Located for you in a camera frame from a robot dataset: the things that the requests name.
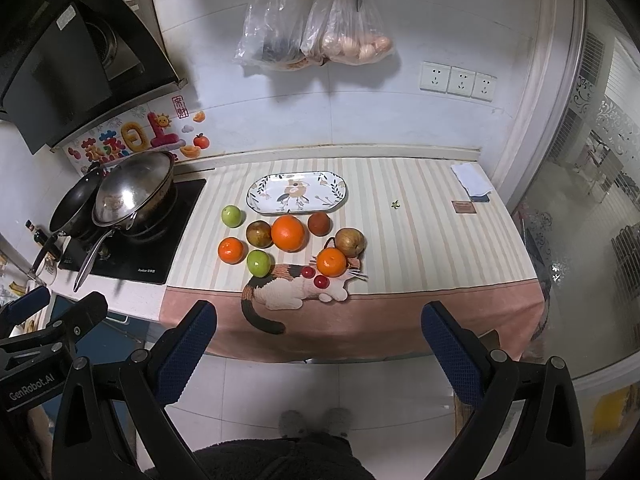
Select red-green apple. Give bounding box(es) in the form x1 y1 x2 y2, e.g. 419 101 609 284
334 228 367 258
245 220 273 248

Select small brown card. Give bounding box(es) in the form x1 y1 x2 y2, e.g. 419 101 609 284
451 200 476 214

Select large orange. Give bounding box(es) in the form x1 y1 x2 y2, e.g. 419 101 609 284
271 214 307 252

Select dark red-brown fruit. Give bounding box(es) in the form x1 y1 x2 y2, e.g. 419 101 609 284
307 211 332 237

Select green apple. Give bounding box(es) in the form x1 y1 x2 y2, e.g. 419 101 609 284
220 205 243 229
246 249 272 278

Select colourful wall stickers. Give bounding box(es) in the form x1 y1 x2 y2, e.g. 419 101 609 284
63 91 214 172

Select steel wok lid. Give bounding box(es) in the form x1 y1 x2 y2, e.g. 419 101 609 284
92 152 175 230

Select plastic bag with eggs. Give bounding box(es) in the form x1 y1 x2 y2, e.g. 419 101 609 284
300 0 394 66

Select grey slippers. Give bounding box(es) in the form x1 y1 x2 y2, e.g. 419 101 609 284
278 408 352 439

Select striped pink tablecloth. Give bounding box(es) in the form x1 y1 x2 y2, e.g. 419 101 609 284
160 157 544 362

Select small orange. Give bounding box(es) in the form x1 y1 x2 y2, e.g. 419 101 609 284
217 236 245 264
316 247 347 278

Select black frying pan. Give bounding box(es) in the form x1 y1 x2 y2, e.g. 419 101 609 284
32 162 106 273

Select black induction cooktop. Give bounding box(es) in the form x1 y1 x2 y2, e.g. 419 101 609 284
56 178 208 286

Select floral oval ceramic plate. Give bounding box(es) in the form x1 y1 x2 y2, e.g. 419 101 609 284
246 170 348 216

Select dark sauce bottle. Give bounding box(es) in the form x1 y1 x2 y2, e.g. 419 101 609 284
25 220 50 247

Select black range hood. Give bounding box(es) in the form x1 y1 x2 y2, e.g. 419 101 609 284
1 0 186 153

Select white wall socket strip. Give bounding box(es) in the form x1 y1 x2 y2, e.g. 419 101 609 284
419 62 498 102

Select plastic bag dark contents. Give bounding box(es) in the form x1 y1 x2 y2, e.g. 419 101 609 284
234 0 314 72

